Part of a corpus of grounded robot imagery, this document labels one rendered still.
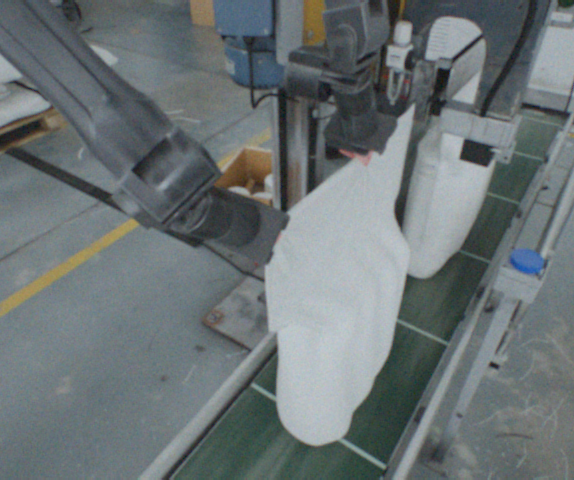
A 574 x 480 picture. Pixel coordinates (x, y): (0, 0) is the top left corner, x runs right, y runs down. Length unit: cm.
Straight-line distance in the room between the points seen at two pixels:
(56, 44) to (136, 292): 181
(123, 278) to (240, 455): 122
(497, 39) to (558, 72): 287
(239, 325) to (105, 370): 52
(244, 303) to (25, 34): 169
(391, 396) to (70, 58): 111
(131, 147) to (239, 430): 94
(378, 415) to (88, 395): 105
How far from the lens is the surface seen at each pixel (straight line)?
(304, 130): 128
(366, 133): 71
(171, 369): 182
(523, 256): 101
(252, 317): 190
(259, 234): 53
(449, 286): 159
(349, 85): 65
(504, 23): 95
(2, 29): 36
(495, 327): 113
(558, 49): 378
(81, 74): 36
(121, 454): 170
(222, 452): 120
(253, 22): 88
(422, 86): 105
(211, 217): 45
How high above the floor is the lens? 146
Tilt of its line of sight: 40 degrees down
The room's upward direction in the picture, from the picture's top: straight up
